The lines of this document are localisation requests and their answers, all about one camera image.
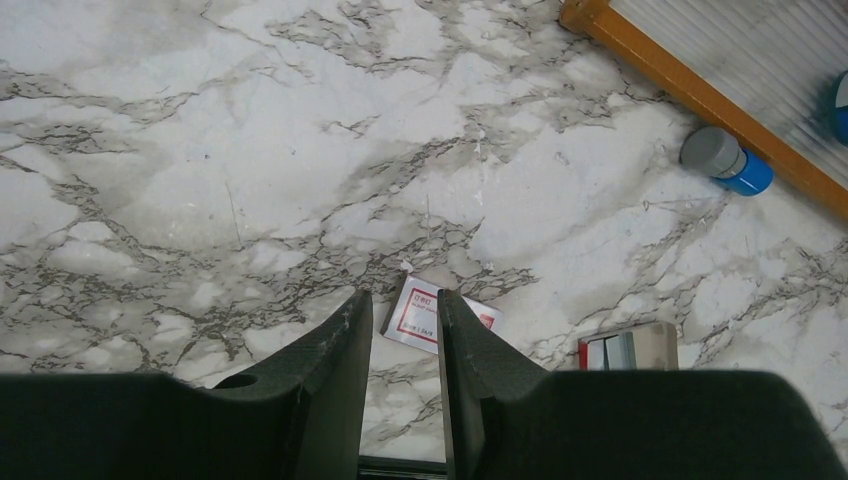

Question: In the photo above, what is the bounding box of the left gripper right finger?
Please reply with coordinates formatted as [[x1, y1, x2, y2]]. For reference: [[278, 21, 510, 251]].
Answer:
[[437, 290, 847, 479]]

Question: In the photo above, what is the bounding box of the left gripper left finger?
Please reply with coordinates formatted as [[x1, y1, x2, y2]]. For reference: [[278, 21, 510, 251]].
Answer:
[[1, 291, 373, 479]]

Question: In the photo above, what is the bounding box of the red white staple box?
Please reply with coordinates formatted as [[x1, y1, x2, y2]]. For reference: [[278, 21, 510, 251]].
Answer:
[[380, 271, 506, 356]]

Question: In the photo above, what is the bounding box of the beige staple box tray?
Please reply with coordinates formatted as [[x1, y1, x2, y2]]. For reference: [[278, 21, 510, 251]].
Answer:
[[578, 321, 679, 371]]

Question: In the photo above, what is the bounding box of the orange wooden shelf rack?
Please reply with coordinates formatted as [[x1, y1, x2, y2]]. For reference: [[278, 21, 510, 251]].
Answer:
[[559, 1, 847, 217]]

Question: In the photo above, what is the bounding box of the blue white cup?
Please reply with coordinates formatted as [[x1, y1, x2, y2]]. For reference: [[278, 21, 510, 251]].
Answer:
[[826, 70, 848, 145]]

